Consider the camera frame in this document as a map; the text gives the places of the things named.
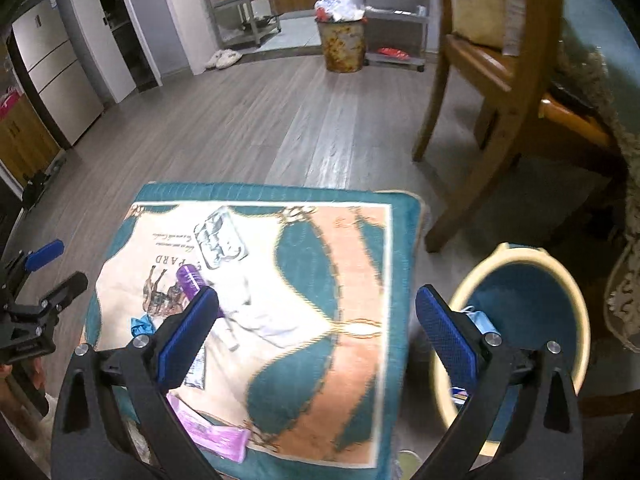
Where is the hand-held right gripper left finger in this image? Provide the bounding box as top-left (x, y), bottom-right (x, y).
top-left (50, 286), bottom-right (221, 480)

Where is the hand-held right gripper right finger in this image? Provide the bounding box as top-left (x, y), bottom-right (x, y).
top-left (415, 284), bottom-right (586, 480)

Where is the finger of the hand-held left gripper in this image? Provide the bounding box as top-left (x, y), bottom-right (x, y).
top-left (0, 239), bottom-right (66, 307)
top-left (10, 271), bottom-right (90, 321)

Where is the light blue face mask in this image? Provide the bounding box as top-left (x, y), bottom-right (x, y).
top-left (462, 305), bottom-right (501, 336)

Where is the dark blue bin yellow rim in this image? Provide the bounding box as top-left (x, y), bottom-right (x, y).
top-left (430, 242), bottom-right (593, 443)

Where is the person's left hand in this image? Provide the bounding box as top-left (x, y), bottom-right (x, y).
top-left (0, 359), bottom-right (47, 413)

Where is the white printed packet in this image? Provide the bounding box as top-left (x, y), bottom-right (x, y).
top-left (182, 340), bottom-right (209, 391)

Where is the teal plastic scrap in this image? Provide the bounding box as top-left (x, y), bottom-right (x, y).
top-left (131, 314), bottom-right (162, 337)

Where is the purple bottle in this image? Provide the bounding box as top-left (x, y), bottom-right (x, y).
top-left (175, 263), bottom-right (211, 306)

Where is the black floor device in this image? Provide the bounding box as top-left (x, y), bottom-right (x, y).
top-left (22, 170), bottom-right (56, 209)

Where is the white tissue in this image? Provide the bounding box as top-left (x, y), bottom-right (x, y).
top-left (219, 279), bottom-right (302, 353)

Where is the silver blister pack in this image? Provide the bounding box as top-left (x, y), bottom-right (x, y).
top-left (194, 210), bottom-right (249, 270)

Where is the purple wrapper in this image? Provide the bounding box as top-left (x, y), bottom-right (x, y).
top-left (165, 392), bottom-right (251, 463)

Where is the wooden side cabinet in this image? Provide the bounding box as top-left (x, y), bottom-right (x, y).
top-left (0, 95), bottom-right (61, 187)

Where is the teal and peach printed cushion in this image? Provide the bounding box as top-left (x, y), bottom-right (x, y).
top-left (82, 182), bottom-right (426, 480)

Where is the pink bag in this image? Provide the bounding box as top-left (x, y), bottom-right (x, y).
top-left (0, 87), bottom-right (22, 119)

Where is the silver refrigerator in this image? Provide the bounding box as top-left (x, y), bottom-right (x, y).
top-left (10, 0), bottom-right (106, 148)

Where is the wooden chair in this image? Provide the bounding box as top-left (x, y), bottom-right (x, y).
top-left (412, 0), bottom-right (626, 253)

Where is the white door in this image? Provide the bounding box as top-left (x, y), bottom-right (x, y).
top-left (62, 0), bottom-right (138, 106)

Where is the floral waste bin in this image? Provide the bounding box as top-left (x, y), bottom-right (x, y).
top-left (316, 17), bottom-right (365, 74)

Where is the metal shelf rack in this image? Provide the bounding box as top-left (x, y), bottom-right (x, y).
top-left (195, 0), bottom-right (282, 47)

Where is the beige chair cushion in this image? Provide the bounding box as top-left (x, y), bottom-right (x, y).
top-left (450, 0), bottom-right (508, 48)

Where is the teal tablecloth with lace trim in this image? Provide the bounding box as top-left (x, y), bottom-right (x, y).
top-left (560, 0), bottom-right (640, 353)

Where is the white bag of rubbish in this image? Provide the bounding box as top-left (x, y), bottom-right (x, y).
top-left (314, 0), bottom-right (369, 24)

